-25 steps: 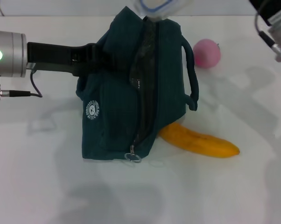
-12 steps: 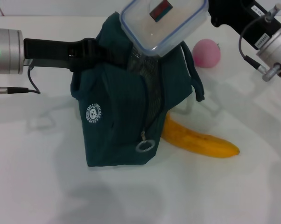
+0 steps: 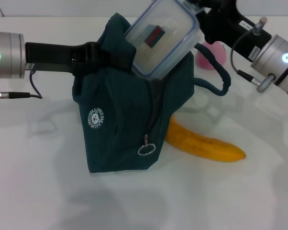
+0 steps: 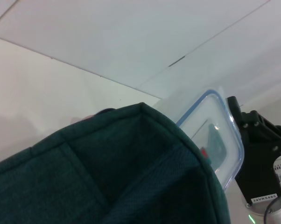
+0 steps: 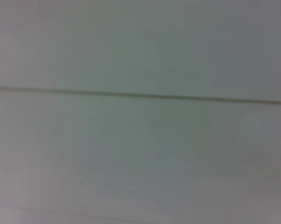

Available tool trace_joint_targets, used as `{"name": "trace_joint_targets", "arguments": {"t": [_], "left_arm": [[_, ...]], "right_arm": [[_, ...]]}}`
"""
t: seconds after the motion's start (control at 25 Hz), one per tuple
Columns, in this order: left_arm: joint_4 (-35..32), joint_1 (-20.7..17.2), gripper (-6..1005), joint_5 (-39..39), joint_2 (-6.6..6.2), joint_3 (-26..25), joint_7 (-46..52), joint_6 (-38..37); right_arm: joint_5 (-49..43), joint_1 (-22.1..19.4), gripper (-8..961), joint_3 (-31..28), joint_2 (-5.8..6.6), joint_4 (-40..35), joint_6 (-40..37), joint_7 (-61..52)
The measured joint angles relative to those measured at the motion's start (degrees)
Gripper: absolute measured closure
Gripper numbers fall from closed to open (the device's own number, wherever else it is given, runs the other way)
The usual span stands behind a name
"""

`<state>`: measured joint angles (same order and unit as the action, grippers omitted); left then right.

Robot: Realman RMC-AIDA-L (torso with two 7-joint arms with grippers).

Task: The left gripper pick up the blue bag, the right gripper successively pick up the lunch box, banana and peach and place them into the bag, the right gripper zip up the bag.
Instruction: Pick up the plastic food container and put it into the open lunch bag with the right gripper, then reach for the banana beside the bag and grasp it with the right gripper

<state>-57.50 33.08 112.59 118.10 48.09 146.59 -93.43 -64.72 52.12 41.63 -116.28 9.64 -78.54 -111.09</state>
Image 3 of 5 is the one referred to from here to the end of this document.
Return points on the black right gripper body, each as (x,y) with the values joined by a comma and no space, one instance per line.
(227,26)

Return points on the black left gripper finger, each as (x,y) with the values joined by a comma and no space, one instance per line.
(84,69)
(110,60)

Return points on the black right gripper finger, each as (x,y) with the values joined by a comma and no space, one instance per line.
(197,5)

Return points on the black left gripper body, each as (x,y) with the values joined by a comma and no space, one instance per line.
(53,56)

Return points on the pink peach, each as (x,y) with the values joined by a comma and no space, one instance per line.
(218,56)

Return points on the clear container with blue-rimmed lid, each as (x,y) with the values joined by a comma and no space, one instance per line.
(158,52)

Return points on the dark teal insulated lunch bag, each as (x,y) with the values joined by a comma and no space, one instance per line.
(125,115)

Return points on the yellow banana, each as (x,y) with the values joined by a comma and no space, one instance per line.
(201,146)

